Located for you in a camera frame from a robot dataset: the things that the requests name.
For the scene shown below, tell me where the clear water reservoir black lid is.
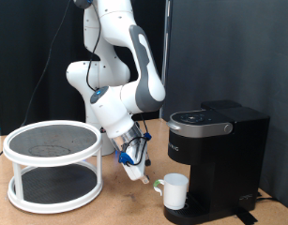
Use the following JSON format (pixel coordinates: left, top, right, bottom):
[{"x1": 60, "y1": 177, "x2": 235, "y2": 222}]
[{"x1": 200, "y1": 98, "x2": 244, "y2": 111}]

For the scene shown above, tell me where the white mug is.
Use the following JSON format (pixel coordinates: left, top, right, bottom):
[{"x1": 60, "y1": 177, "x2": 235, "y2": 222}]
[{"x1": 153, "y1": 172, "x2": 189, "y2": 211}]

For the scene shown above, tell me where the black curtain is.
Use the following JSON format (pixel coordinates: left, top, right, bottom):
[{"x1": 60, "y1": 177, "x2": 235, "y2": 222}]
[{"x1": 0, "y1": 0, "x2": 166, "y2": 137}]

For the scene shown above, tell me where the thin black hanging cable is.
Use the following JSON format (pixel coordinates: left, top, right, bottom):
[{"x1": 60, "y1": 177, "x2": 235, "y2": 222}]
[{"x1": 0, "y1": 0, "x2": 102, "y2": 163}]

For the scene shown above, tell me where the black tape strip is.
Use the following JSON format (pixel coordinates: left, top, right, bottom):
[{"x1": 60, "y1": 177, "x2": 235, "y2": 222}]
[{"x1": 234, "y1": 207, "x2": 259, "y2": 225}]

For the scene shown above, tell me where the black Keurig coffee machine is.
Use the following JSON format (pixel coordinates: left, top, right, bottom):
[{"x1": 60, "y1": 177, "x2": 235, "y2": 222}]
[{"x1": 163, "y1": 105, "x2": 271, "y2": 225}]

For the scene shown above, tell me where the white two-tier turntable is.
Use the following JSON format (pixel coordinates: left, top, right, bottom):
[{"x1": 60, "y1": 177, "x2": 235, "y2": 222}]
[{"x1": 2, "y1": 119, "x2": 104, "y2": 215}]

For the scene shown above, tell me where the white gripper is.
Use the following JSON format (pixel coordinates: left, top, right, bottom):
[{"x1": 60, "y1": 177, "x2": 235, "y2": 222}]
[{"x1": 119, "y1": 149, "x2": 150, "y2": 185}]

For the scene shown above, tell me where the black power cord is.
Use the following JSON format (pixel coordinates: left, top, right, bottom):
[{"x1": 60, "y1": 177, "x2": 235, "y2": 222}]
[{"x1": 255, "y1": 190, "x2": 279, "y2": 203}]

